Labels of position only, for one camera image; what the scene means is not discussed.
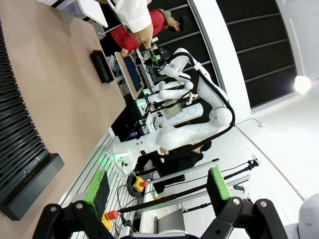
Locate silver aluminium table frame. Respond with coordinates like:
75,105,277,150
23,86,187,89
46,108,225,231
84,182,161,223
57,128,119,206

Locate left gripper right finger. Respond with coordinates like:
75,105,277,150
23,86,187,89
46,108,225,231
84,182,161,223
199,166,289,239

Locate beige board with blue mat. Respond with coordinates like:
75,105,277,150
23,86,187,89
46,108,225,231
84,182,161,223
114,50,146,101

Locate small black ribbed tray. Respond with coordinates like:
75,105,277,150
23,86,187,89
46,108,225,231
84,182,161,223
89,49,115,85

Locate black tripod with camera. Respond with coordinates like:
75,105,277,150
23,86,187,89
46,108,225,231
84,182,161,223
219,158,260,180

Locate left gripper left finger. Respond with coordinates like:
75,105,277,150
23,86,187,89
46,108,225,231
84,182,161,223
32,168,115,239

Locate person's left hand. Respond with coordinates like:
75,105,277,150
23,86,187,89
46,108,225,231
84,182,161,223
131,23,155,50

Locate black tripod poles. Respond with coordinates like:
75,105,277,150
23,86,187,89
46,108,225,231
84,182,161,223
136,173,252,214

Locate yellow red emergency stop button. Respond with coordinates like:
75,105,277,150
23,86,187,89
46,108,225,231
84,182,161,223
132,175,149,193
101,210,120,231

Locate round bright ceiling lamp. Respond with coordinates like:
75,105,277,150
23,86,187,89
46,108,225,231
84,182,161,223
294,75,313,96

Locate white side table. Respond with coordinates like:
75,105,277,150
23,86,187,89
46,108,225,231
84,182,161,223
36,0,109,29

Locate person in red sweater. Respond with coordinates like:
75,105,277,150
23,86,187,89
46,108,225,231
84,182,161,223
110,8,189,52

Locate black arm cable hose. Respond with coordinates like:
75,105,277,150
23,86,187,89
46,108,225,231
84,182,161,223
184,51,236,152

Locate seated person in black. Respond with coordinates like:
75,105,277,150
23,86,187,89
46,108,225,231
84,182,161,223
134,140,213,195

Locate black computer with purple light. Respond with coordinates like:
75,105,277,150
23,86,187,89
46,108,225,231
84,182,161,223
111,106,151,143

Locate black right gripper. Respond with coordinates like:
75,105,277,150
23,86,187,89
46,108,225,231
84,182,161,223
150,47,172,67

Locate small grey screen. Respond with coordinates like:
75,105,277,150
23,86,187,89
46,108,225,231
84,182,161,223
160,103,184,121

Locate black rod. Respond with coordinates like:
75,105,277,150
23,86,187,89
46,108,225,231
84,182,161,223
117,193,178,214

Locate person's left forearm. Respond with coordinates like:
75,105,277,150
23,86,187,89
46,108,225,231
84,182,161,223
109,0,154,34

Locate silver aluminium profile bar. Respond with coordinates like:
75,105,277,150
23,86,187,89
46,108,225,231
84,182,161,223
146,158,221,185

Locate large black ribbed tray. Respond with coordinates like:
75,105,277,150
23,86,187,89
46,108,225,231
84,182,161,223
0,17,66,222

